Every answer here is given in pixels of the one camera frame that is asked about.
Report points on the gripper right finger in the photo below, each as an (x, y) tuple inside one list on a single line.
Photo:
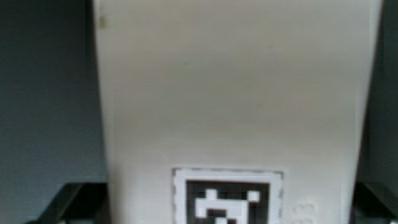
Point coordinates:
[(374, 204)]

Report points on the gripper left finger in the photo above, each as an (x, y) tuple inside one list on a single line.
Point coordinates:
[(79, 206)]

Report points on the white cabinet top block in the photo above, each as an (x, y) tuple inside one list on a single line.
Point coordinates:
[(235, 83)]

